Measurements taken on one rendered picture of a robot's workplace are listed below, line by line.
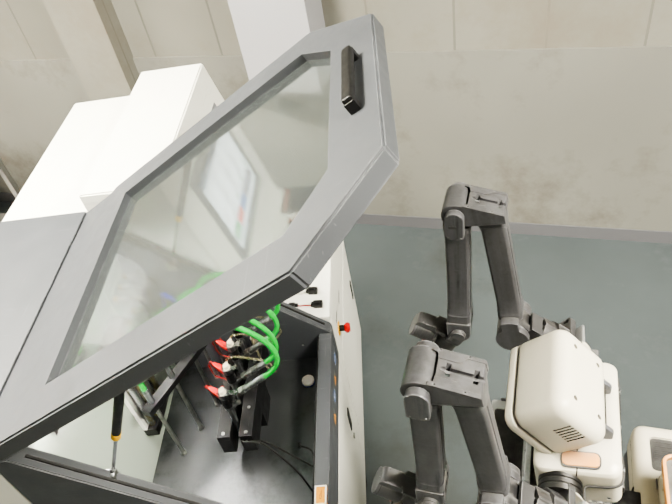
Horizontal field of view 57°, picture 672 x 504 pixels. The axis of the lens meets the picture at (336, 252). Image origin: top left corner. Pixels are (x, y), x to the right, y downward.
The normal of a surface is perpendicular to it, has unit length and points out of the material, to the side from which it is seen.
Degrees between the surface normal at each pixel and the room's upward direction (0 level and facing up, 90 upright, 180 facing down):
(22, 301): 0
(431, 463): 90
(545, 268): 0
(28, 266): 0
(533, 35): 90
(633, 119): 90
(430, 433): 90
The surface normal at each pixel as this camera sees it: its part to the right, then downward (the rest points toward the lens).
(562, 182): -0.26, 0.69
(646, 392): -0.15, -0.73
